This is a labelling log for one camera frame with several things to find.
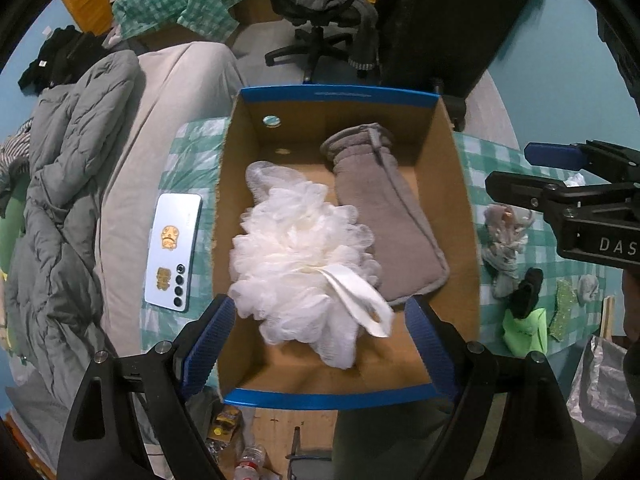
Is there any small grey soft item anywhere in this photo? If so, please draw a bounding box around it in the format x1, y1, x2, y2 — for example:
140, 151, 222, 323
577, 274, 600, 306

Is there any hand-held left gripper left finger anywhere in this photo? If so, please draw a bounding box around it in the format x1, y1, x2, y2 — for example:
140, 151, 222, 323
57, 295, 237, 480

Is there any beige mattress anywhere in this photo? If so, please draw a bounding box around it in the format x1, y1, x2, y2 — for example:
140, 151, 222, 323
97, 40, 251, 361

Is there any green checkered cloth cover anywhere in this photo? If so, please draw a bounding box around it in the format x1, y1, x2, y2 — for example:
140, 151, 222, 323
111, 0, 263, 41

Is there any cardboard box with blue rim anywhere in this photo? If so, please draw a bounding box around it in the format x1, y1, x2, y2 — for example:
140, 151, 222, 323
210, 85, 485, 411

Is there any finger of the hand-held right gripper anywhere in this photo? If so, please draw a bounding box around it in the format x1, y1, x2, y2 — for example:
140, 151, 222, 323
484, 170, 568, 217
523, 141, 592, 172

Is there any green checkered tablecloth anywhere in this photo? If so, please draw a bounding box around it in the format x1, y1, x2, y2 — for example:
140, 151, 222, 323
137, 117, 621, 361

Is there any white smartphone with stickers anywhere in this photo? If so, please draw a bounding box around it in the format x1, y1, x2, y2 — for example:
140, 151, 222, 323
143, 192, 204, 314

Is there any wooden door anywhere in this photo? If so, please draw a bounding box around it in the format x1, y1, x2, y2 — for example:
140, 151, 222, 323
59, 0, 113, 37

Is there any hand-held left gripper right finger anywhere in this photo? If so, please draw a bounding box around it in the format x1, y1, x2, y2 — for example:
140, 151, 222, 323
405, 295, 584, 480

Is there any grey fleece mitt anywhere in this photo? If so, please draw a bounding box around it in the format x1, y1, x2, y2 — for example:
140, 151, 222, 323
320, 122, 451, 307

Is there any black cabinet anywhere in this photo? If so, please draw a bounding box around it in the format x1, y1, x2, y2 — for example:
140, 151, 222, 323
375, 0, 556, 133

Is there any yellow snack packet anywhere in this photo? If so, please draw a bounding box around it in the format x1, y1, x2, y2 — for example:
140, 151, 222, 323
207, 406, 243, 442

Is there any grey and white cloth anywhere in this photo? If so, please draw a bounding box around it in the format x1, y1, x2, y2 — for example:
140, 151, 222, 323
481, 204, 532, 301

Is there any green plastic bag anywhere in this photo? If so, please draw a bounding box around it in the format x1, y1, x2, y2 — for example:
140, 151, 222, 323
501, 307, 549, 357

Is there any green glitter sponge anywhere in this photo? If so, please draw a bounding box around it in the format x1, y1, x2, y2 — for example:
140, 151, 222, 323
549, 279, 577, 344

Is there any white mesh bath loofah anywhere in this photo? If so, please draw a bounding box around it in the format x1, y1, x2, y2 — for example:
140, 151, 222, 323
227, 160, 396, 372

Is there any silver plastic bag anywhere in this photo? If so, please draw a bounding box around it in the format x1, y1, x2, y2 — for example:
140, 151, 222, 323
566, 334, 637, 445

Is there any black clothes pile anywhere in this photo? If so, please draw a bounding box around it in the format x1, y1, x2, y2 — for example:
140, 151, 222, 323
19, 25, 108, 95

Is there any black knit sock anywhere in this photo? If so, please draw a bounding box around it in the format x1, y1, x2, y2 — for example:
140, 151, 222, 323
509, 267, 544, 320

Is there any black office chair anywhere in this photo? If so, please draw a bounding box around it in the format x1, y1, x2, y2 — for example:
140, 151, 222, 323
264, 0, 378, 83

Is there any grey quilted duvet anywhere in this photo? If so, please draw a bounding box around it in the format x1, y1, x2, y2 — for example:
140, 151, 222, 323
0, 50, 141, 411

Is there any clear plastic water bottle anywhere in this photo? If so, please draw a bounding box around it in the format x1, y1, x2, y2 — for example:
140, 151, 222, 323
234, 444, 268, 480

